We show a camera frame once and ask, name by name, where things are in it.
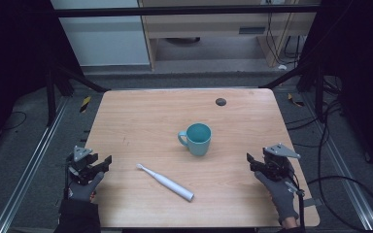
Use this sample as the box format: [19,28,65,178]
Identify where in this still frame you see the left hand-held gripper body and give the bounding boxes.
[65,145,100,186]

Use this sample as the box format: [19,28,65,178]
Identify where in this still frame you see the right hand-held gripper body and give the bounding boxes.
[261,142,302,183]

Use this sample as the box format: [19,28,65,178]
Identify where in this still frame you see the person's left hand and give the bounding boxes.
[66,171,106,204]

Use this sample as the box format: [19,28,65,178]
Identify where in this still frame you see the person's right hand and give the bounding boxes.
[254,170,301,226]

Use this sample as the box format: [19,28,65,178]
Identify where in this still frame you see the yellow black striped tape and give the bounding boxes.
[79,95,92,115]
[287,92,305,109]

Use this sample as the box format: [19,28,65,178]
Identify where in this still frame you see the teal ceramic cup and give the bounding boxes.
[177,122,213,157]

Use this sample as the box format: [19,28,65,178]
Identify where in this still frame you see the white electric toothbrush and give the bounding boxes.
[135,163,195,203]

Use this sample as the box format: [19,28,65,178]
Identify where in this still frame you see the black metal stand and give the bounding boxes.
[44,60,112,128]
[257,60,327,123]

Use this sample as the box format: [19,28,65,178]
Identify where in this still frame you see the white cabinet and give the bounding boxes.
[50,0,152,68]

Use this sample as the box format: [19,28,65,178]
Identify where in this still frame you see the dark curtain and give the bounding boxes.
[0,0,85,159]
[296,0,373,181]

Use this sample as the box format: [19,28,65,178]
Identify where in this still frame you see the light wooden desk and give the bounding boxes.
[137,0,322,71]

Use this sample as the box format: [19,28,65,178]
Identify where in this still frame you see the aluminium floor rail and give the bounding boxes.
[302,92,373,233]
[0,96,72,233]

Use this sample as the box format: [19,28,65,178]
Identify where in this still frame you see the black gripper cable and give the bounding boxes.
[285,180,307,233]

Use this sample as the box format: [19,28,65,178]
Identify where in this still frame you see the black floor cables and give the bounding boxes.
[285,76,345,150]

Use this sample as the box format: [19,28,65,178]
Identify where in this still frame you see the black looped floor cable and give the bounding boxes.
[306,111,373,233]

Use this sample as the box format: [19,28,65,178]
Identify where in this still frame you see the thin black floor cable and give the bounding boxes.
[0,111,28,133]

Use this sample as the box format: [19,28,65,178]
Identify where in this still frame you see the black hanging cables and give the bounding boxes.
[264,2,303,66]

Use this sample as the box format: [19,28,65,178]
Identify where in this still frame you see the black horizontal frame bar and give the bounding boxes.
[53,4,322,18]

